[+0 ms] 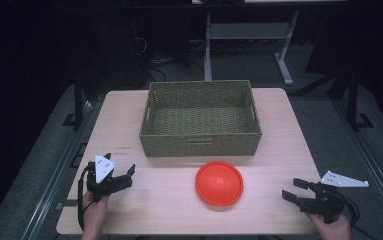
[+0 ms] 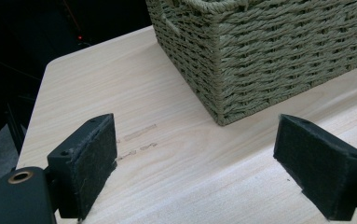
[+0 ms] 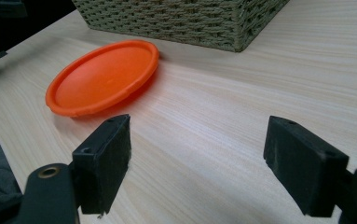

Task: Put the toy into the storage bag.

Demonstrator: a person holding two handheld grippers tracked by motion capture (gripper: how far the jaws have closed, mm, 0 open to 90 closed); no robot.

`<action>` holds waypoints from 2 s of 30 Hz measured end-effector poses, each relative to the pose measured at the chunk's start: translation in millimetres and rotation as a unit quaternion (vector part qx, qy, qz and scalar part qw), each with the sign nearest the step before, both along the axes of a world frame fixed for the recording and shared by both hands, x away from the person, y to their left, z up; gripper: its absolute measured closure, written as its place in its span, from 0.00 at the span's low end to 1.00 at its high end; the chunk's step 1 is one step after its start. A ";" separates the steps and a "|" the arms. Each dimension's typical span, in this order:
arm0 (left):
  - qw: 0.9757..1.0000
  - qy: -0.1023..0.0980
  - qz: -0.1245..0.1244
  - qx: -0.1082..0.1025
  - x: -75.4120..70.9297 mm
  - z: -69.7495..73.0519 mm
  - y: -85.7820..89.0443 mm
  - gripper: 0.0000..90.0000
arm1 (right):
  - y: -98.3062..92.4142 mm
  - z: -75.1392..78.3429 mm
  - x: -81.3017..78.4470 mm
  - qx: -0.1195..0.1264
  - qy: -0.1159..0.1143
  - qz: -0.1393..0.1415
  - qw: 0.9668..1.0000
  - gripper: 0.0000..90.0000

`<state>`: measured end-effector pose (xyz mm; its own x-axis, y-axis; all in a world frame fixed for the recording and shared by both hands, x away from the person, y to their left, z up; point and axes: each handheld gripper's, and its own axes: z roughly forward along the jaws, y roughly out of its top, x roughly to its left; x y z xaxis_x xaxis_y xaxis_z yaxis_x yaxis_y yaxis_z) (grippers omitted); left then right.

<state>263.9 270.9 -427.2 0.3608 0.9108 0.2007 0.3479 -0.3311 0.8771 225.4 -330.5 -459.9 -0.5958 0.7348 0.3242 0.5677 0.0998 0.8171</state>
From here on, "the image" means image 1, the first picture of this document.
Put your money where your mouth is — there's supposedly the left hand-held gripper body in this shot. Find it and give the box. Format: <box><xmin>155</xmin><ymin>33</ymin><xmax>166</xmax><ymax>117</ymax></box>
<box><xmin>85</xmin><ymin>153</ymin><xmax>123</xmax><ymax>203</ymax></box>

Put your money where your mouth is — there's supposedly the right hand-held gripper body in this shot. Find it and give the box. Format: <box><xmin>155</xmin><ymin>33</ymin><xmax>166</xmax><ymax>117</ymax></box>
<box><xmin>298</xmin><ymin>170</ymin><xmax>370</xmax><ymax>225</ymax></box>

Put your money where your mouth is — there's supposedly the person's right hand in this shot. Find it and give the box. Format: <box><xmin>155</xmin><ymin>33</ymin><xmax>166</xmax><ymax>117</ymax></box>
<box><xmin>306</xmin><ymin>213</ymin><xmax>352</xmax><ymax>240</ymax></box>

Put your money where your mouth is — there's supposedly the person's left hand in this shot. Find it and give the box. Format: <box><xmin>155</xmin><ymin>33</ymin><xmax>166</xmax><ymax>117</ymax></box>
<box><xmin>81</xmin><ymin>191</ymin><xmax>111</xmax><ymax>233</ymax></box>

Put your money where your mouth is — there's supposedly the black metal stand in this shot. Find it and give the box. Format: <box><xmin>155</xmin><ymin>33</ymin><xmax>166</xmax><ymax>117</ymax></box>
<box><xmin>345</xmin><ymin>66</ymin><xmax>375</xmax><ymax>132</ymax></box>
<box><xmin>62</xmin><ymin>63</ymin><xmax>90</xmax><ymax>132</ymax></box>

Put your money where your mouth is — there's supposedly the red plastic bowl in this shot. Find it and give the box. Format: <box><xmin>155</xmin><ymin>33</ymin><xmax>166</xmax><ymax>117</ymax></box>
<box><xmin>194</xmin><ymin>161</ymin><xmax>245</xmax><ymax>207</ymax></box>

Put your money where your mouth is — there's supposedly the green woven basket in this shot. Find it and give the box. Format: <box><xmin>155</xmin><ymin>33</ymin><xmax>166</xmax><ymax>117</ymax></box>
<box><xmin>139</xmin><ymin>79</ymin><xmax>263</xmax><ymax>158</ymax></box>

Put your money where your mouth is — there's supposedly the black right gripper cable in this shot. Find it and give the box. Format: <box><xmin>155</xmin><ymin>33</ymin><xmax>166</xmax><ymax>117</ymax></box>
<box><xmin>334</xmin><ymin>188</ymin><xmax>379</xmax><ymax>240</ymax></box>

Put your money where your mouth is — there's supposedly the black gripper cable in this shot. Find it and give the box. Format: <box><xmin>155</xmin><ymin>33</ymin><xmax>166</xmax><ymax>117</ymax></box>
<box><xmin>334</xmin><ymin>188</ymin><xmax>379</xmax><ymax>240</ymax></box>
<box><xmin>76</xmin><ymin>165</ymin><xmax>97</xmax><ymax>232</ymax></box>

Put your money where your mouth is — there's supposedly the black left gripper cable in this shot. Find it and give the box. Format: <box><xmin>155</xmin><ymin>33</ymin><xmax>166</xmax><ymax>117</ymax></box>
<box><xmin>76</xmin><ymin>165</ymin><xmax>97</xmax><ymax>232</ymax></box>

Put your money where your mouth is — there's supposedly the grey metal floor rail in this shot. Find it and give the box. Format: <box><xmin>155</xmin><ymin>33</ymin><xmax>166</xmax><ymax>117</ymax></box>
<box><xmin>19</xmin><ymin>99</ymin><xmax>96</xmax><ymax>240</ymax></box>
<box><xmin>332</xmin><ymin>99</ymin><xmax>383</xmax><ymax>232</ymax></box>

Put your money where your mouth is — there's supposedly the bundle of floor cables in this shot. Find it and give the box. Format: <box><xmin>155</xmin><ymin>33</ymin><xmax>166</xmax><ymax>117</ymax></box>
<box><xmin>132</xmin><ymin>34</ymin><xmax>247</xmax><ymax>83</ymax></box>

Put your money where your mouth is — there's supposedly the white metal desk frame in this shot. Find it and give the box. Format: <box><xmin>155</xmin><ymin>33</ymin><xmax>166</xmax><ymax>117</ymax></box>
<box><xmin>202</xmin><ymin>9</ymin><xmax>301</xmax><ymax>86</ymax></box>

